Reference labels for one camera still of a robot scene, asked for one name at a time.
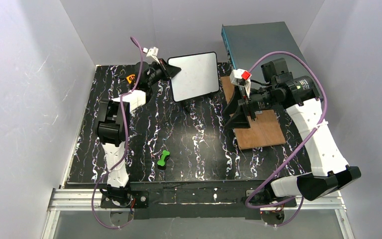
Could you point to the brown wooden board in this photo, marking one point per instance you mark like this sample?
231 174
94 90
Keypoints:
264 129

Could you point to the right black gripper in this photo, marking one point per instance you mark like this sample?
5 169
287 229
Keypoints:
245 105

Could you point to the aluminium frame rail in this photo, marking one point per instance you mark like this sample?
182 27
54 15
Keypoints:
201 192

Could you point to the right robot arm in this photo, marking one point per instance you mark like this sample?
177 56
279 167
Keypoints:
300 97

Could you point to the green bone-shaped eraser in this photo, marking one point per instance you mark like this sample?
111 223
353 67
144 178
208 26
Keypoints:
162 162

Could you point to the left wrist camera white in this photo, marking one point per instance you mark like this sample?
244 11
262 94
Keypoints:
152 53

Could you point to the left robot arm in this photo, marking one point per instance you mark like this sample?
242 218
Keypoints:
113 120

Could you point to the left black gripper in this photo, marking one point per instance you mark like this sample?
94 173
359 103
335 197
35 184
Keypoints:
164 69

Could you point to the orange tape measure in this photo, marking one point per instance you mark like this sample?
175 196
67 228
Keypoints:
131 79

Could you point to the small white whiteboard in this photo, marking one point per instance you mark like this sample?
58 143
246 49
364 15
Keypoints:
198 75

